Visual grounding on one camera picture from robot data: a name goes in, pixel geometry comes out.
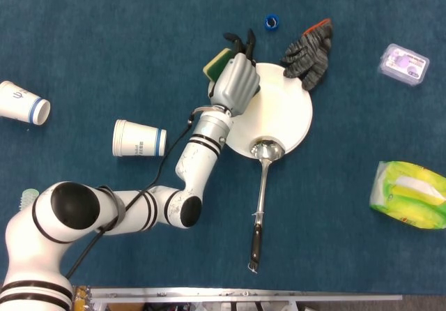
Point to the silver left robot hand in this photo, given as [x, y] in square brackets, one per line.
[237, 84]

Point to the green yellow sponge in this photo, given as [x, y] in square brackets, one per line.
[217, 65]

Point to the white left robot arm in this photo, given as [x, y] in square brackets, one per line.
[198, 154]

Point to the white round plate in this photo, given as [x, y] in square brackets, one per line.
[278, 108]

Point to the blue bottle cap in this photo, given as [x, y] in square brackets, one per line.
[267, 27]

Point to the grey striped work glove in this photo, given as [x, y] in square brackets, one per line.
[310, 60]

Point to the paper cup printed text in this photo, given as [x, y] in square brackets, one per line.
[136, 138]

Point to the clear box purple label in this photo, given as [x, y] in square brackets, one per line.
[404, 65]

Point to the green yellow wipes pack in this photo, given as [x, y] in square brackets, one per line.
[400, 192]

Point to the paper cup trident logo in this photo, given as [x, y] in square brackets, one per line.
[17, 102]

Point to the light green hairbrush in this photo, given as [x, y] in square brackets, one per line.
[28, 197]

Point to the crinkled plastic wrapped bundle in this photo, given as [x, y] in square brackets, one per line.
[82, 298]

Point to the aluminium frame rail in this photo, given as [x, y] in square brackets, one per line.
[244, 293]

